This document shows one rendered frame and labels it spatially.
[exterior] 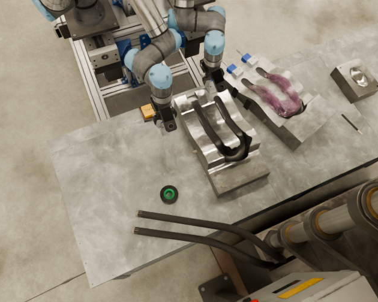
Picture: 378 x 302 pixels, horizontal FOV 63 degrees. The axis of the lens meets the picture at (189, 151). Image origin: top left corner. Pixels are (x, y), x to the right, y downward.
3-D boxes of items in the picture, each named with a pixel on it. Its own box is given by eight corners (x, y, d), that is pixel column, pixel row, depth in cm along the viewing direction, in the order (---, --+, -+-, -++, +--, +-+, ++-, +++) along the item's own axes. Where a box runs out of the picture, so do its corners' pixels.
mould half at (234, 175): (174, 108, 155) (174, 93, 142) (220, 91, 160) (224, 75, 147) (217, 198, 138) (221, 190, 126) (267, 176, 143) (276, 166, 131)
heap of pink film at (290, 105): (245, 88, 154) (248, 79, 147) (269, 70, 159) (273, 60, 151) (282, 124, 147) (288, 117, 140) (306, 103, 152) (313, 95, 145)
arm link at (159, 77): (158, 57, 104) (177, 71, 102) (160, 76, 114) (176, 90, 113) (142, 71, 102) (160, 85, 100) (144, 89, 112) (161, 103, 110)
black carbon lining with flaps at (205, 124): (190, 106, 147) (191, 96, 139) (220, 96, 150) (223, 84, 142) (222, 170, 136) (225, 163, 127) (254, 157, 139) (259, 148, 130)
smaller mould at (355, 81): (329, 74, 167) (335, 66, 160) (351, 66, 170) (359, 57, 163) (350, 104, 160) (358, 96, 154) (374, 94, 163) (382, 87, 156)
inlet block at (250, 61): (232, 55, 165) (234, 48, 160) (239, 50, 167) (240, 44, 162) (249, 71, 162) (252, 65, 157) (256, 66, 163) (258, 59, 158)
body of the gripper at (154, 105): (167, 99, 130) (166, 82, 119) (174, 115, 127) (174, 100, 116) (150, 105, 128) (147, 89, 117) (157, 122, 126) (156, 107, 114)
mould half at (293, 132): (222, 84, 161) (225, 71, 151) (256, 59, 168) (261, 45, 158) (293, 151, 148) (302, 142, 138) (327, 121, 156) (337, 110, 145)
